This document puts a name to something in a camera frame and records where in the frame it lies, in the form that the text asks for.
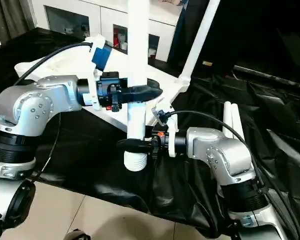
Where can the grey robot foot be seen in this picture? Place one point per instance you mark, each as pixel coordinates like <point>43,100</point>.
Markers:
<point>77,235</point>

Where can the white plastic table leg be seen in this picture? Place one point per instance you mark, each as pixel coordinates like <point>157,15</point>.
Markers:
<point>200,42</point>
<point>237,122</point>
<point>227,117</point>
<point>138,50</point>

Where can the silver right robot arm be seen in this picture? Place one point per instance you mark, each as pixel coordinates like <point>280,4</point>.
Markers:
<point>215,147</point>

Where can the long dark metal rod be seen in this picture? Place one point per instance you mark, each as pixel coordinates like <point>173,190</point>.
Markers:
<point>270,75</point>

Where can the white cabinet with glass doors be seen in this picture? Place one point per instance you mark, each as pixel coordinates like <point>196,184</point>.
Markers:
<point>102,15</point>

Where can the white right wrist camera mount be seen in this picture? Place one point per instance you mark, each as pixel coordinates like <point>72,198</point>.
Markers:
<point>171,130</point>

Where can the white plastic table top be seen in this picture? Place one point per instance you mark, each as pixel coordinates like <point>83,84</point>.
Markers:
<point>115,115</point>

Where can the grey curtain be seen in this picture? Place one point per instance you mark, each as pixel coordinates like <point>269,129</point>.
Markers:
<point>10,20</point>

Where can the black table mat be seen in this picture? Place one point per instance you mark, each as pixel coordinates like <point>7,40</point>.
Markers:
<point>77,140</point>

